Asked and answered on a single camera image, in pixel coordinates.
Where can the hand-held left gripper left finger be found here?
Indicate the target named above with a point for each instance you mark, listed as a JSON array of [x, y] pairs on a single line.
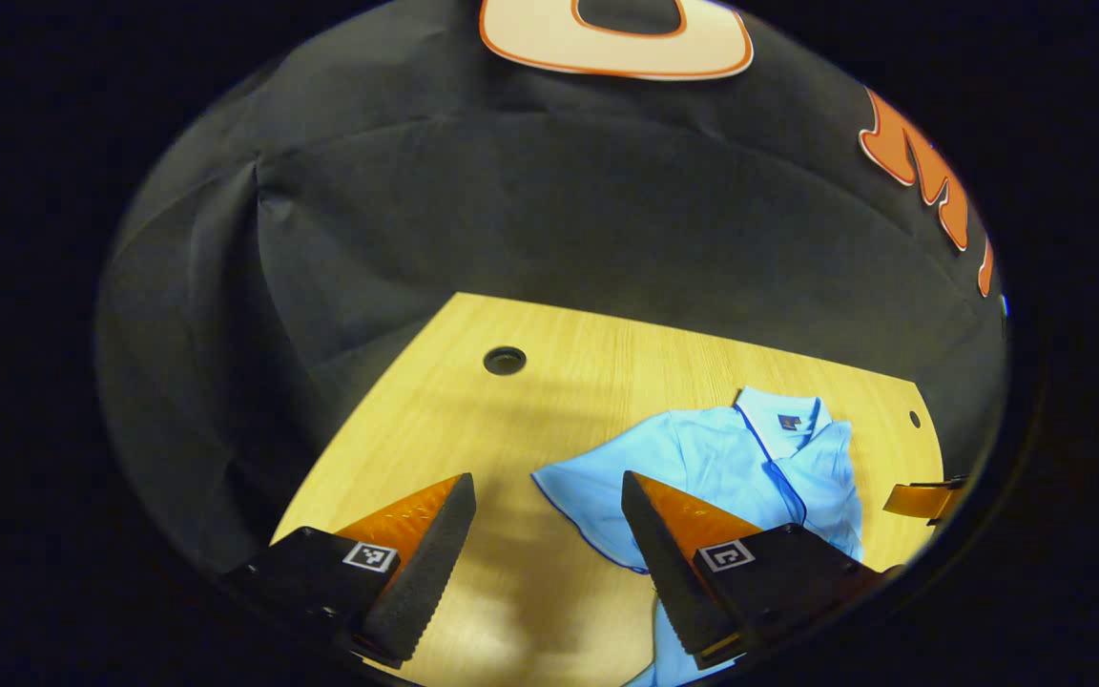
[[421, 582]]

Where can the black backdrop cloth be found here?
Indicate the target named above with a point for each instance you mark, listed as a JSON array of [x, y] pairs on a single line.
[[530, 191]]

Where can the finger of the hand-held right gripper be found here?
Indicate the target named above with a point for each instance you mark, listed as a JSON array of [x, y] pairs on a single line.
[[917, 498]]

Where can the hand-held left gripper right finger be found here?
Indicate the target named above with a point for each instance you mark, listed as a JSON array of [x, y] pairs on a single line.
[[669, 577]]

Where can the light blue T-shirt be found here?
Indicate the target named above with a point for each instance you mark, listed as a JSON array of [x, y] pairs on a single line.
[[702, 458]]

